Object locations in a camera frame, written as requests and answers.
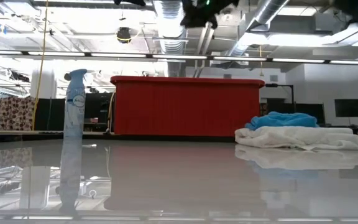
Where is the blue garment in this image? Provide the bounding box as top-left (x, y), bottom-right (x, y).
top-left (244, 111), bottom-right (319, 131)

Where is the white lace garment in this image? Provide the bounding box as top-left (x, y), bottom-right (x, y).
top-left (234, 126), bottom-right (358, 152)

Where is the spray bottle with blue cap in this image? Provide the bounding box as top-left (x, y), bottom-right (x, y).
top-left (63, 68), bottom-right (88, 141)

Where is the red plastic laundry basket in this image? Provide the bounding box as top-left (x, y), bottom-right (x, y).
top-left (110, 75), bottom-right (265, 138)

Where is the silver ceiling air duct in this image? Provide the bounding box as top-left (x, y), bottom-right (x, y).
top-left (153, 0), bottom-right (188, 56)

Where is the yellow cable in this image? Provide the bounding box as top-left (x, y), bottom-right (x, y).
top-left (32, 0), bottom-right (50, 131)

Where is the black lamp stand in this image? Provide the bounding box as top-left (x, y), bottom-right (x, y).
top-left (264, 83), bottom-right (295, 113)

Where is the black round ceiling fixture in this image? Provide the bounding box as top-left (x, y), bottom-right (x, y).
top-left (116, 27), bottom-right (132, 44)

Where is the brown patterned fabric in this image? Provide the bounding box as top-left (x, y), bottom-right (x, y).
top-left (0, 95), bottom-right (37, 131)

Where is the ceiling light strip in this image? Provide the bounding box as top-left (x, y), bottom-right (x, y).
top-left (0, 49), bottom-right (209, 60)
top-left (213, 56), bottom-right (358, 66)

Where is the black wall screen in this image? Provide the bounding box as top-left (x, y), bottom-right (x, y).
top-left (334, 98), bottom-right (358, 118)

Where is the black partition panel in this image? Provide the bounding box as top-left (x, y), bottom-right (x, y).
top-left (34, 98), bottom-right (65, 131)

